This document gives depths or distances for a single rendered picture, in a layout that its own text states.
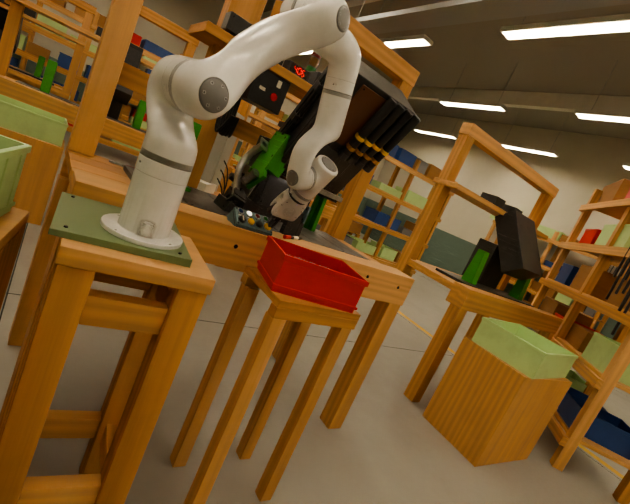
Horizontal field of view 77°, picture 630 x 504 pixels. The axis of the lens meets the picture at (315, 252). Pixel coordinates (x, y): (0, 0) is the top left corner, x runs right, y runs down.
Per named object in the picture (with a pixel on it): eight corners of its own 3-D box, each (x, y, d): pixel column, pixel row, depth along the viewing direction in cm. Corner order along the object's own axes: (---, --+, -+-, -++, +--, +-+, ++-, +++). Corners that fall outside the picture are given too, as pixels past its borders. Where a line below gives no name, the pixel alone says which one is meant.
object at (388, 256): (411, 281, 826) (461, 179, 787) (320, 254, 683) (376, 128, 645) (394, 271, 869) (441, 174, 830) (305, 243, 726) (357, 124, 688)
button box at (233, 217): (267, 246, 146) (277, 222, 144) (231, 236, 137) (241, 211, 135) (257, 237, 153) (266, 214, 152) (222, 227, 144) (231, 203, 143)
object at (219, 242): (402, 306, 200) (415, 279, 198) (59, 231, 109) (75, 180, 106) (384, 293, 211) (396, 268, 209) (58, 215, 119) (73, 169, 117)
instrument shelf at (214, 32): (365, 127, 207) (368, 120, 206) (204, 30, 152) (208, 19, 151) (338, 121, 226) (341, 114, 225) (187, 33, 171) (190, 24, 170)
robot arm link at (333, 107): (325, 88, 108) (299, 194, 119) (357, 98, 120) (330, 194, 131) (301, 81, 113) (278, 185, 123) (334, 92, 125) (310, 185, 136)
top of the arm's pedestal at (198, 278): (210, 296, 94) (216, 281, 93) (53, 264, 77) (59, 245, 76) (186, 249, 120) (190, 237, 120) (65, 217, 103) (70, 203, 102)
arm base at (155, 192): (184, 256, 94) (211, 183, 90) (95, 233, 85) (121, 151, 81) (178, 232, 110) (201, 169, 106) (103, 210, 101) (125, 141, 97)
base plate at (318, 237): (369, 264, 197) (371, 260, 196) (140, 196, 129) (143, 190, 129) (324, 235, 229) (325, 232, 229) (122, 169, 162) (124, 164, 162)
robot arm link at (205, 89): (172, 119, 95) (205, 135, 85) (145, 70, 87) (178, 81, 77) (321, 31, 112) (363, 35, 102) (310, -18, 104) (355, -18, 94)
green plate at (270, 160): (273, 189, 163) (302, 147, 164) (258, 177, 158) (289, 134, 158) (261, 182, 172) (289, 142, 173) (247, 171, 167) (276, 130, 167)
